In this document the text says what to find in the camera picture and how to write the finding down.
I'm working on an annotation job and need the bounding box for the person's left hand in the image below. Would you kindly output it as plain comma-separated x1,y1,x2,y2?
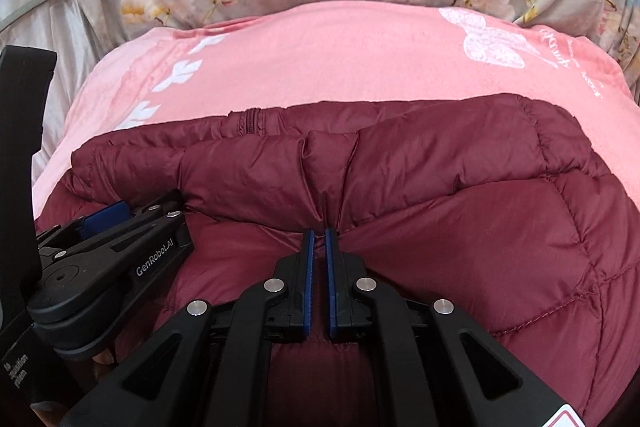
91,346,120,383

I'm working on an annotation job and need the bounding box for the silver satin curtain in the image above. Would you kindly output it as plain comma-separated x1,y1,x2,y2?
0,0,106,168

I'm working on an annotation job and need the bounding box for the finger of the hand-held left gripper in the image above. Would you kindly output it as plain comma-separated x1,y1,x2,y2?
27,189,195,361
35,200,133,254

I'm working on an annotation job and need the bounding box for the pink printed blanket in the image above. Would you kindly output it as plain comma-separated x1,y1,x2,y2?
32,2,640,228

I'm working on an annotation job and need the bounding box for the maroon puffer jacket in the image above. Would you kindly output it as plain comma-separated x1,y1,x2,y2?
35,93,640,427

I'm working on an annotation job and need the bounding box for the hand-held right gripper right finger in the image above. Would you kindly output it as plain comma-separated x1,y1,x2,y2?
325,228,572,427

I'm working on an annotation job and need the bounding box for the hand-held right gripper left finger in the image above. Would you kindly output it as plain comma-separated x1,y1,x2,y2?
60,229,317,427

